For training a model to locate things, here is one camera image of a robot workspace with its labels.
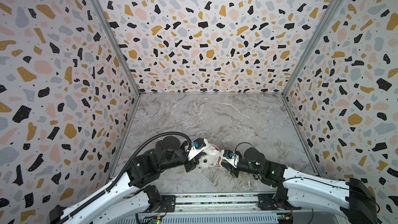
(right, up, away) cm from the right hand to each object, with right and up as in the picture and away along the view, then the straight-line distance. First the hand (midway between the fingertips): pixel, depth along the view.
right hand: (219, 158), depth 72 cm
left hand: (-5, +7, -10) cm, 14 cm away
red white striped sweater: (-1, -1, -2) cm, 2 cm away
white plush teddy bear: (-5, +2, -9) cm, 10 cm away
